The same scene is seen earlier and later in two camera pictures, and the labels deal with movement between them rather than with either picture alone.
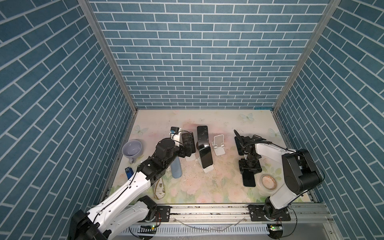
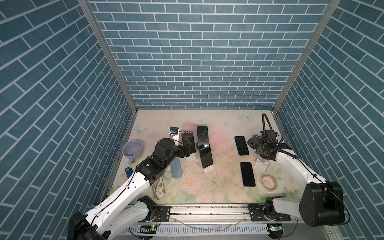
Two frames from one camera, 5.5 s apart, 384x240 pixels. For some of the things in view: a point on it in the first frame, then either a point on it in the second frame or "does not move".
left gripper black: [183, 153] does not move
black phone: [240, 148] does not move
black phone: [187, 140] does not move
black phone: [206, 157] does not move
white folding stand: [218, 144] → [261, 163]
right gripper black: [255, 169] → [259, 148]
